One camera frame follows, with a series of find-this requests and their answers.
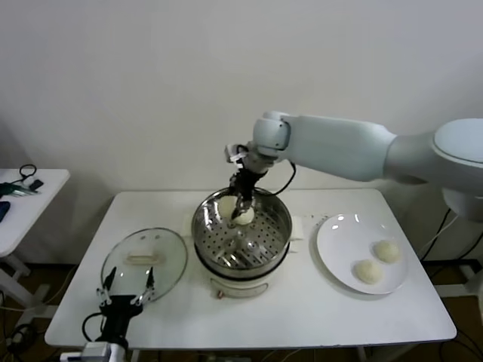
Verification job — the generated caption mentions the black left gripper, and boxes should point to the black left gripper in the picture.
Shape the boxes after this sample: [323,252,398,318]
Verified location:
[96,265,156,342]

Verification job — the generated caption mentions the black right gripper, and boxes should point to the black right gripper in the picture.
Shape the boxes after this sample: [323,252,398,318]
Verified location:
[227,168,267,222]

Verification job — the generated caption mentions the white steamed baozi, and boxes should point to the white steamed baozi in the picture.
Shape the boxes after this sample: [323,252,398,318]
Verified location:
[220,197,238,220]
[231,209,254,226]
[352,259,384,284]
[372,240,401,264]

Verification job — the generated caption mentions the glass lid white handle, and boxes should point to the glass lid white handle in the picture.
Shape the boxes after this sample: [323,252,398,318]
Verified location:
[100,227,189,305]

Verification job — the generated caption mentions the stainless steel steamer basket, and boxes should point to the stainless steel steamer basket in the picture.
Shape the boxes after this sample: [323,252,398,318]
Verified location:
[191,185,294,281]

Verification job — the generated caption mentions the white round plate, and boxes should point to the white round plate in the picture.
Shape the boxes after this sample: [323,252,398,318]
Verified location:
[315,213,410,296]

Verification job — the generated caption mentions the white side table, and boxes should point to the white side table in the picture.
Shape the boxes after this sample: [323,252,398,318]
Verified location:
[0,168,72,299]

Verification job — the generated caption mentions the green hand tool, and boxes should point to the green hand tool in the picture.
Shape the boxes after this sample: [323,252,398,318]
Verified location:
[0,182,39,199]

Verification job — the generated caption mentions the white shelf unit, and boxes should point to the white shelf unit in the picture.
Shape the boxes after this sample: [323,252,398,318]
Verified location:
[448,222,483,295]

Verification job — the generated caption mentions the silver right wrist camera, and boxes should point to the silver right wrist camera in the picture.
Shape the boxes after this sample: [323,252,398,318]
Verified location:
[225,143,250,167]

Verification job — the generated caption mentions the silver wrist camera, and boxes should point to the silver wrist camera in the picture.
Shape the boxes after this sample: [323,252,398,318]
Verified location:
[225,143,250,167]
[59,342,114,362]

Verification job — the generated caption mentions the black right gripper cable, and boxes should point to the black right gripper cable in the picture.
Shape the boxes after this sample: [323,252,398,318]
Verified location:
[263,160,297,198]

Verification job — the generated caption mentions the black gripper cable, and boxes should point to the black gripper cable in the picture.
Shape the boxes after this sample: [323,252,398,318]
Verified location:
[82,312,105,339]
[263,160,297,198]

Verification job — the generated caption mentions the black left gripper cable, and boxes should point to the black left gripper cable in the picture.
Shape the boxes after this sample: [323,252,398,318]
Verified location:
[82,312,105,339]

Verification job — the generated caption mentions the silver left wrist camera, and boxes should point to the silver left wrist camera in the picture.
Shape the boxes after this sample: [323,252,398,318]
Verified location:
[59,342,114,362]

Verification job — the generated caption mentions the black floor cable bundle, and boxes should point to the black floor cable bundle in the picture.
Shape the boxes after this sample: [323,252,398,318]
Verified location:
[5,323,38,355]

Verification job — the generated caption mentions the thin white cable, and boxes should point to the thin white cable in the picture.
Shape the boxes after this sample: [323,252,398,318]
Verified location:
[421,214,460,252]

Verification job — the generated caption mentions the black power adapter cable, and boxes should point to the black power adapter cable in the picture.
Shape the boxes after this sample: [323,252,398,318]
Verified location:
[420,207,454,262]

